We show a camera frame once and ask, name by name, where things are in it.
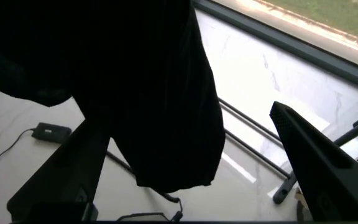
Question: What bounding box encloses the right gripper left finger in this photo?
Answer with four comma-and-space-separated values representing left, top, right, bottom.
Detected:
6, 116, 111, 222

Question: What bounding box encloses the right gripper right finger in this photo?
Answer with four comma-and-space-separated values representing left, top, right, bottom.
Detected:
268, 101, 358, 222

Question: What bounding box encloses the window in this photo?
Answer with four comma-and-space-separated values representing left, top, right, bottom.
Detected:
192, 0, 358, 94

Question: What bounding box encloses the thin black cable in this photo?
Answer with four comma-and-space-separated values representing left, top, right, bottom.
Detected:
0, 128, 35, 177

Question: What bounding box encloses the black power adapter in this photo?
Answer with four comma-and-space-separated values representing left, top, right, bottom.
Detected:
31, 122, 73, 144

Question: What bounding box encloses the black clothes rack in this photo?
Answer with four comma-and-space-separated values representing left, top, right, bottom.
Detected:
218, 96, 358, 205

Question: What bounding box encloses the black garment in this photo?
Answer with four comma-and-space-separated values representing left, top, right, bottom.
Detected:
0, 0, 226, 194

